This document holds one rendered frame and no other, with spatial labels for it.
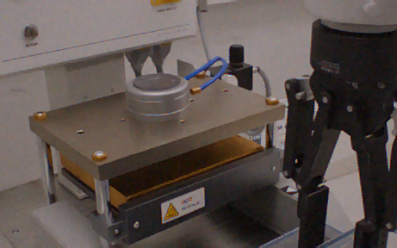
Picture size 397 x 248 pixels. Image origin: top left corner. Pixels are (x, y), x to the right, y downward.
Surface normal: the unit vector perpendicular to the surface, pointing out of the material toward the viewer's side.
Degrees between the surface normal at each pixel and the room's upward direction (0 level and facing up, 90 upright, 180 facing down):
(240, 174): 90
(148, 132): 0
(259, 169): 90
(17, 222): 0
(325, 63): 90
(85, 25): 90
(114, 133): 0
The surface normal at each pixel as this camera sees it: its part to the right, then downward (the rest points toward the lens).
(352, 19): -0.47, 0.37
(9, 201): -0.03, -0.92
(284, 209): -0.79, 0.25
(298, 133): 0.62, 0.34
